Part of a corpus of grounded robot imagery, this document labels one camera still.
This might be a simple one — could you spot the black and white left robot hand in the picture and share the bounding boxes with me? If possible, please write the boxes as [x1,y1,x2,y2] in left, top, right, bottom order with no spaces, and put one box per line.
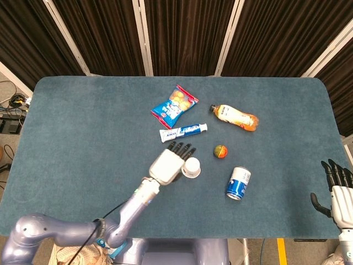
[148,141,197,186]

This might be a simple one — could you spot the white frame post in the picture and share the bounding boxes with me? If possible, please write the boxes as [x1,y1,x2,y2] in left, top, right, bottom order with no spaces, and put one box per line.
[301,21,353,78]
[42,0,94,77]
[0,61,34,98]
[131,0,154,77]
[214,0,245,77]

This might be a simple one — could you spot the blue felt table cloth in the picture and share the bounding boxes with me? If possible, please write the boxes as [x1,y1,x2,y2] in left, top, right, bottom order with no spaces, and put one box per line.
[0,76,350,240]

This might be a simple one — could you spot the lavender robot torso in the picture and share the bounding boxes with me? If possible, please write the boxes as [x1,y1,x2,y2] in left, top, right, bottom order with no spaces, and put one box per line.
[113,237,231,265]

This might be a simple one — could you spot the blue red snack bag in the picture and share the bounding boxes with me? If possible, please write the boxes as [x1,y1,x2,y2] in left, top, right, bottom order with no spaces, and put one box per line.
[150,84,200,130]

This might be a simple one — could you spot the tangled floor cables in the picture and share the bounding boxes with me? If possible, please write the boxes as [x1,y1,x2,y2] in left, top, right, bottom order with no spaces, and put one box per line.
[0,93,31,120]

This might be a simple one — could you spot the blue white drink can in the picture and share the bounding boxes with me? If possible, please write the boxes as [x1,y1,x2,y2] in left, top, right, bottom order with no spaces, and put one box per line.
[226,166,252,200]

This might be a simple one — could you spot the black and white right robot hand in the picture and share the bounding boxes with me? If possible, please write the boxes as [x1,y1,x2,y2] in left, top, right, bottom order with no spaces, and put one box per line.
[310,158,353,230]

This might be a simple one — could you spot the green orange small ball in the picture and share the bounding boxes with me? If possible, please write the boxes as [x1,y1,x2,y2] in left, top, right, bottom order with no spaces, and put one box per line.
[213,144,229,159]

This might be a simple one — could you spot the blue white toothpaste tube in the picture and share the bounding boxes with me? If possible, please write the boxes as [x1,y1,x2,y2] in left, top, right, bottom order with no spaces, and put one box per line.
[159,123,208,144]

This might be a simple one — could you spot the beige knit cloth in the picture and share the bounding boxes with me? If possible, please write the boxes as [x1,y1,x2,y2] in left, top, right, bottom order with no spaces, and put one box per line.
[51,239,114,265]

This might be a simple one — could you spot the metal table leg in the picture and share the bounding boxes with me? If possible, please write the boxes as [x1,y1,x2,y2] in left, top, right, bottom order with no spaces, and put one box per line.
[239,238,250,265]

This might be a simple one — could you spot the white paper cup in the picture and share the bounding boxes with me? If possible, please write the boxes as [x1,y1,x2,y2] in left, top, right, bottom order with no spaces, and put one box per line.
[181,157,201,178]

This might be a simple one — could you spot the orange drink plastic bottle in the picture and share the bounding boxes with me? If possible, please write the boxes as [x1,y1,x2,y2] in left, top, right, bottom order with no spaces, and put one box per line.
[209,104,260,132]

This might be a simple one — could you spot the dark brown curtain panel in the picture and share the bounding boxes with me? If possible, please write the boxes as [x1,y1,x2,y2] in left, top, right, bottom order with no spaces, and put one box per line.
[315,57,353,137]
[143,0,236,77]
[0,0,87,91]
[52,0,146,77]
[221,0,353,77]

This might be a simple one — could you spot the blue white cartoon box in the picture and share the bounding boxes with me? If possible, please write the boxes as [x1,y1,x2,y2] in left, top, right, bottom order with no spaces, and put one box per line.
[96,238,129,259]

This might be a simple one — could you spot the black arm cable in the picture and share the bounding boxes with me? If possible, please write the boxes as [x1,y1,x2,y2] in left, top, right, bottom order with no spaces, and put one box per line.
[69,200,130,265]

